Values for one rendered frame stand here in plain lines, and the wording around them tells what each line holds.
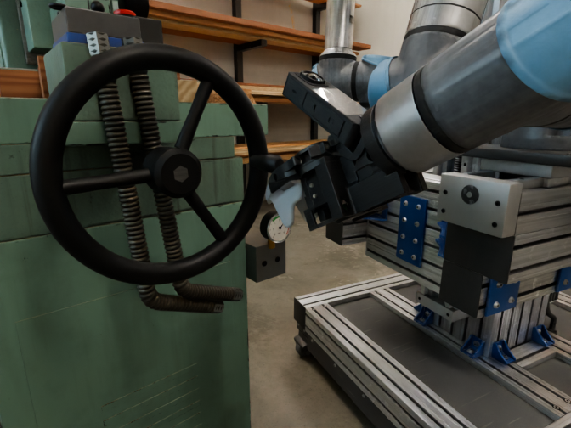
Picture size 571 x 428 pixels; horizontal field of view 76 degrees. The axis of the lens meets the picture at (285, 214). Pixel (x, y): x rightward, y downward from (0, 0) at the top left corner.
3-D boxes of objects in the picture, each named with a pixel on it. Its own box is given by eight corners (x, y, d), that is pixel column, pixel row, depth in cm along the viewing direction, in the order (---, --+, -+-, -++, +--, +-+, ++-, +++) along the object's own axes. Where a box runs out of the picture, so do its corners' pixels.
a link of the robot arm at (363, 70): (396, 101, 103) (399, 49, 99) (349, 102, 108) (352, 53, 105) (402, 103, 113) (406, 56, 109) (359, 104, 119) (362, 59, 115)
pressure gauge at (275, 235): (268, 255, 72) (268, 215, 70) (257, 250, 75) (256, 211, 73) (291, 248, 76) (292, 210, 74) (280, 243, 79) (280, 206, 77)
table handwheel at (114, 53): (68, 329, 38) (-6, 25, 30) (41, 270, 53) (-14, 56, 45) (280, 253, 56) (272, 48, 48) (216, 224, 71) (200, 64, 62)
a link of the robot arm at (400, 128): (398, 63, 27) (453, 74, 32) (355, 97, 31) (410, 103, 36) (434, 155, 26) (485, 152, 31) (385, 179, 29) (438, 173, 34)
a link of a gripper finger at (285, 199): (261, 239, 46) (303, 216, 39) (248, 195, 47) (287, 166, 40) (279, 234, 48) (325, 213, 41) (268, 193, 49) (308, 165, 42)
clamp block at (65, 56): (67, 121, 44) (55, 39, 41) (49, 121, 54) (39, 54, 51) (183, 121, 53) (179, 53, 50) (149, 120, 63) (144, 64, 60)
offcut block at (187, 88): (198, 102, 64) (197, 80, 63) (173, 102, 62) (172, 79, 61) (195, 103, 68) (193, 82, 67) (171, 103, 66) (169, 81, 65)
